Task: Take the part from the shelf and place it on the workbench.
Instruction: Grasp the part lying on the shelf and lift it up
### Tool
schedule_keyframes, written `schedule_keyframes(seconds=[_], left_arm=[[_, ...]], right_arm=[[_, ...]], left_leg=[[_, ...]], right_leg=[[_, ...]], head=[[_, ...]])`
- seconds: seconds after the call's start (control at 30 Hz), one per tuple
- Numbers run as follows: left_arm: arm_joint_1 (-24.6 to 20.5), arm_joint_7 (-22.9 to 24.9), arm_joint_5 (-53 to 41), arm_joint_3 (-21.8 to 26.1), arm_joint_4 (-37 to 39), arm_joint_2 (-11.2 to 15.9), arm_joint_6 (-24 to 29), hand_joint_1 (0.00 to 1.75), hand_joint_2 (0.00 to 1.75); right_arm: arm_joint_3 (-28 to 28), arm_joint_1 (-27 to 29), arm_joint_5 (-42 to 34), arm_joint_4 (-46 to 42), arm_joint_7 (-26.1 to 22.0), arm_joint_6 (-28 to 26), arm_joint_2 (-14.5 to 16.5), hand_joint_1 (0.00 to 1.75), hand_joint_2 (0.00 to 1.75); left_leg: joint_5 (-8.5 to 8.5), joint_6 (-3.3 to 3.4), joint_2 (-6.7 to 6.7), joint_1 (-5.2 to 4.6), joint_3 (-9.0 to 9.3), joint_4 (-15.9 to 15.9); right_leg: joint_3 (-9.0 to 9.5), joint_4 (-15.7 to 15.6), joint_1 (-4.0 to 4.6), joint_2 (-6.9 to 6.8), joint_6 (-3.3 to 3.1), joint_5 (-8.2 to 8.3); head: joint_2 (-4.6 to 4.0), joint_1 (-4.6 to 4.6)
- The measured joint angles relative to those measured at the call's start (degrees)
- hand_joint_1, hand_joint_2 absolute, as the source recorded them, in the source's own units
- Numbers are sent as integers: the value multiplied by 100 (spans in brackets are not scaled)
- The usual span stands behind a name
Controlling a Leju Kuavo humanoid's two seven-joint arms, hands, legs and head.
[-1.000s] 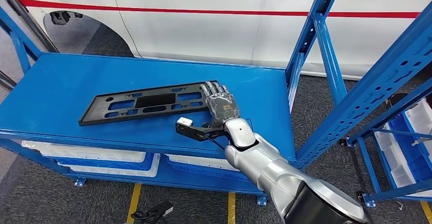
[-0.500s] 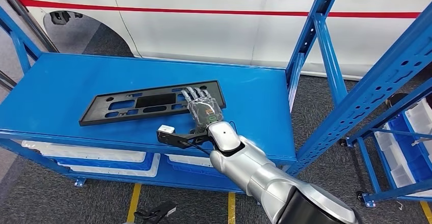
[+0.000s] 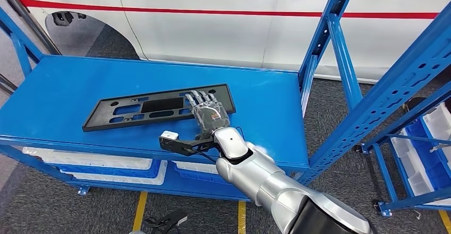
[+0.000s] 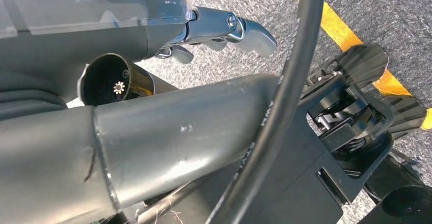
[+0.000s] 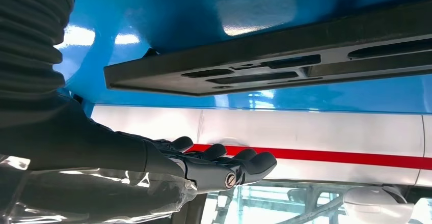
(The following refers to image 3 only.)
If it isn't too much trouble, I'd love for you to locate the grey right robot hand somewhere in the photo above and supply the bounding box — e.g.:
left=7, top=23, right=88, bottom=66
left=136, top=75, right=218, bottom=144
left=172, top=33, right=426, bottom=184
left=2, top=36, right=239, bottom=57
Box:
left=185, top=90, right=231, bottom=140

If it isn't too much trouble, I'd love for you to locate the black plastic plate frame part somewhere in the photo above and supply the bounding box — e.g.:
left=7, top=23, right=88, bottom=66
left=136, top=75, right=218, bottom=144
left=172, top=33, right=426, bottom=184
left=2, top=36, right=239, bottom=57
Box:
left=82, top=83, right=236, bottom=132

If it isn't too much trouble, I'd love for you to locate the blue metal shelf rack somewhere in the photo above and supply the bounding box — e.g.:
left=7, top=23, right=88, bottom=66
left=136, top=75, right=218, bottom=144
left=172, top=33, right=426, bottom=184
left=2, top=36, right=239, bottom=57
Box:
left=0, top=0, right=451, bottom=202
left=354, top=81, right=451, bottom=217

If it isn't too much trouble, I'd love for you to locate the white plastic bin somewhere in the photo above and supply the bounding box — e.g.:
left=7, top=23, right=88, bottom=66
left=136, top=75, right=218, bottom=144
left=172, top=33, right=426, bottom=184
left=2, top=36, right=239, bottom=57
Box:
left=172, top=161, right=219, bottom=175
left=21, top=147, right=153, bottom=170
left=422, top=103, right=451, bottom=148
left=60, top=160, right=168, bottom=186
left=391, top=129, right=436, bottom=196

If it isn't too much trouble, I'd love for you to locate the white car with red stripe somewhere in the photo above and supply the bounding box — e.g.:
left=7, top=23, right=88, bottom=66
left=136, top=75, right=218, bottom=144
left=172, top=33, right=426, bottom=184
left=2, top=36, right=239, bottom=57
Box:
left=10, top=0, right=451, bottom=83

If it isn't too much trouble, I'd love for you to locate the grey metal pole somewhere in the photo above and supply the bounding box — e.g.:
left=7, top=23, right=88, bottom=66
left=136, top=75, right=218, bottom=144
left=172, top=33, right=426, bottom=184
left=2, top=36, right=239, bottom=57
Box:
left=0, top=73, right=18, bottom=95
left=0, top=0, right=61, bottom=56

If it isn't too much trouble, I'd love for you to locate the yellow floor tape strip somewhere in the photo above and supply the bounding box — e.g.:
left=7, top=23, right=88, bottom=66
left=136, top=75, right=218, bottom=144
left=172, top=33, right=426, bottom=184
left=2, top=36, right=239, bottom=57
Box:
left=438, top=210, right=451, bottom=233

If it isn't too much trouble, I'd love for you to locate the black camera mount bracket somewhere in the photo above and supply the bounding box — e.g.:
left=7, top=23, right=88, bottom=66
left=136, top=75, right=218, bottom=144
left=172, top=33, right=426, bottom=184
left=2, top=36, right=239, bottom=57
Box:
left=158, top=135, right=215, bottom=157

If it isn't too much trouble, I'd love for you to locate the black bracket with cables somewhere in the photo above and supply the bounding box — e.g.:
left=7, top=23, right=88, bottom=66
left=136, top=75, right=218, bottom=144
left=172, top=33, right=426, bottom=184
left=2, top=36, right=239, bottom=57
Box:
left=144, top=209, right=188, bottom=234

